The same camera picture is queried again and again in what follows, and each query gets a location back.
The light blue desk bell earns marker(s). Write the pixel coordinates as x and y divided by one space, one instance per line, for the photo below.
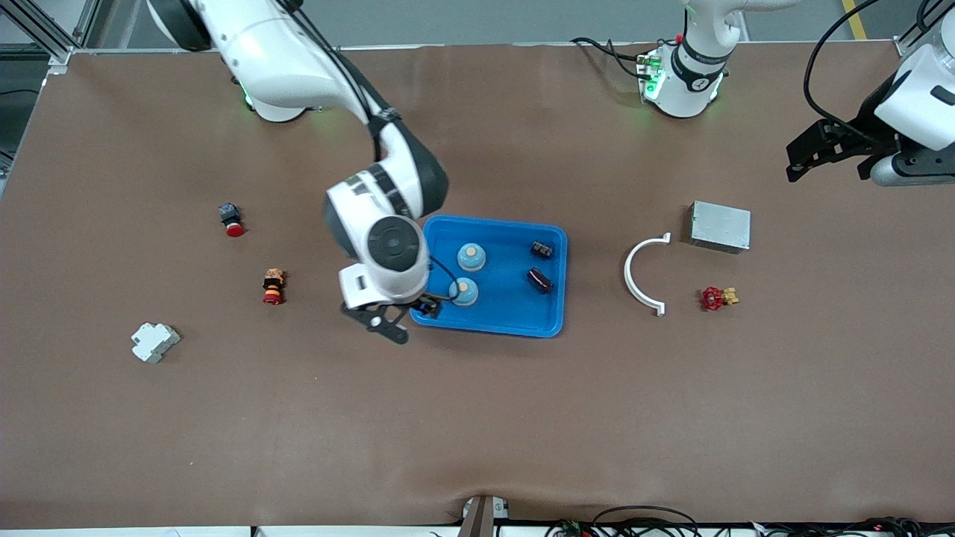
471 257
463 291

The long dark brown capacitor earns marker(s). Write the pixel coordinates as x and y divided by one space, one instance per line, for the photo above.
540 280

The small black printed capacitor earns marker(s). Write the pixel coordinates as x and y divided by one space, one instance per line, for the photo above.
542 249

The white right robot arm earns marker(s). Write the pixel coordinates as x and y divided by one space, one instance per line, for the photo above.
261 45

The blue plastic tray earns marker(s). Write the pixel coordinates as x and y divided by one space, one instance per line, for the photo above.
507 313

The silver metal power supply box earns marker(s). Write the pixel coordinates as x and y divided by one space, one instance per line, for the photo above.
720 226

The black red push button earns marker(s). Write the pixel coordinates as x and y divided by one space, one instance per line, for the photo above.
234 228

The brass valve red handwheel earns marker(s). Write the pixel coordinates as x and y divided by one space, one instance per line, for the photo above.
712 298

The white semicircular pipe clamp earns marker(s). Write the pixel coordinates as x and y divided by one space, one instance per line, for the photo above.
631 280

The aluminium frame post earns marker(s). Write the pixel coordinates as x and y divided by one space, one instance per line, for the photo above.
906 46
45 31

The red yellow emergency stop switch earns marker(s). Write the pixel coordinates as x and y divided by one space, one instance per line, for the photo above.
273 287

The metal table edge bracket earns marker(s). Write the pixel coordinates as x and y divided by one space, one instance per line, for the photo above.
477 518

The white grey rail terminal block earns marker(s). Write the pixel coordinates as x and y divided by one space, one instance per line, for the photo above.
154 341

